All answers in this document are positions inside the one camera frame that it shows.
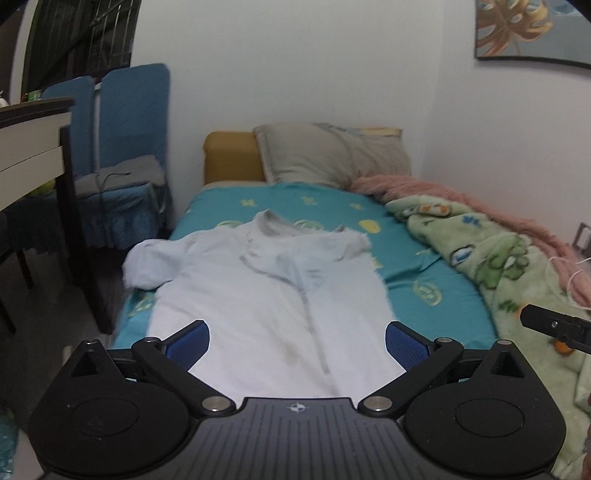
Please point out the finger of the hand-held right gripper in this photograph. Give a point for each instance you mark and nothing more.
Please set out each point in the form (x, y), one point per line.
(554, 325)

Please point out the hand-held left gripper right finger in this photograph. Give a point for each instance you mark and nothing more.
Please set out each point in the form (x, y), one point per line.
(406, 347)

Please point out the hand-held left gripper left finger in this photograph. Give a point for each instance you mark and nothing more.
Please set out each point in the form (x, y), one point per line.
(187, 345)

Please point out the white t-shirt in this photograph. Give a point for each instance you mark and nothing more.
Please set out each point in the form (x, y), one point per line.
(258, 300)

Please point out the green cartoon blanket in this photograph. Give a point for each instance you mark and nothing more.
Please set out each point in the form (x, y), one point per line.
(508, 277)

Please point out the pink fluffy blanket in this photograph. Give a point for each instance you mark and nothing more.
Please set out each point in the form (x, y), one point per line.
(415, 187)

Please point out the grey cloth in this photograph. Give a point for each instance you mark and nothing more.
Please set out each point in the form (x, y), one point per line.
(134, 170)

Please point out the yellow headboard cushion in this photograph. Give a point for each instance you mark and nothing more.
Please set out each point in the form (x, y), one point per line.
(231, 157)

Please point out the plush toy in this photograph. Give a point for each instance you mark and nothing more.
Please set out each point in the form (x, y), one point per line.
(47, 186)

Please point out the grey pillow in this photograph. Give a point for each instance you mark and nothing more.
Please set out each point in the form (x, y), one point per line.
(314, 154)

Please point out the yellow patterned pillow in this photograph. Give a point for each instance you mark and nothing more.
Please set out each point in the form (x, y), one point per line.
(383, 132)

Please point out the blue covered chair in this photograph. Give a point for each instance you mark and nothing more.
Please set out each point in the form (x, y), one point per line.
(69, 124)
(134, 115)

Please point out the dark wooden desk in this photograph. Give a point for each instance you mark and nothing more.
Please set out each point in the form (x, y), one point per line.
(27, 147)

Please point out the small green box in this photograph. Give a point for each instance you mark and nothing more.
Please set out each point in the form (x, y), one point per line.
(33, 96)

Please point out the dark window with grille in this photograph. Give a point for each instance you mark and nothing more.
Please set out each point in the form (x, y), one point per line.
(69, 37)

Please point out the wall socket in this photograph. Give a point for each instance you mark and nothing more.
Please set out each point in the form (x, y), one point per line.
(582, 236)

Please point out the framed wall picture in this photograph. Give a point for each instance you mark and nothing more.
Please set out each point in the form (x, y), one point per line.
(517, 27)

